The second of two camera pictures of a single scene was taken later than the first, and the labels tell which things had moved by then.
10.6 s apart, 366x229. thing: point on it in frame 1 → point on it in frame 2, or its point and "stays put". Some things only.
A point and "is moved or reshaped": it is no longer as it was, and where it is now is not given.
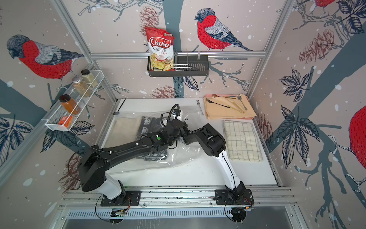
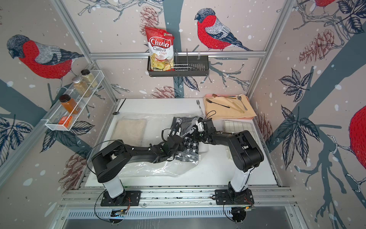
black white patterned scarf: [149, 125] → [182, 125]
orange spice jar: [69, 104] stays put
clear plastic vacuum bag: [121, 127] is moved or reshaped
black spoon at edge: [117, 113] stays put
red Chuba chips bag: [161, 43] stays put
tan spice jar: [81, 87] stays put
